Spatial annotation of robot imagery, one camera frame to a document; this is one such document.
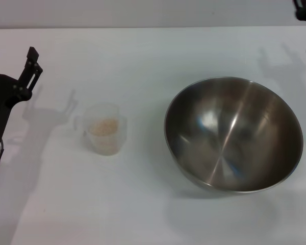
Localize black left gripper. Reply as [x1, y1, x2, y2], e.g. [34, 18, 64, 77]
[0, 42, 43, 140]

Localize clear plastic measuring cup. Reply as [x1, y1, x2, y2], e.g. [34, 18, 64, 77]
[73, 102, 128, 156]

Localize white rice grains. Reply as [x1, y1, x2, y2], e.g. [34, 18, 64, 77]
[89, 118, 119, 154]

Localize large stainless steel bowl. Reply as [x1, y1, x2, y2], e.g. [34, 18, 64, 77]
[164, 76, 303, 192]

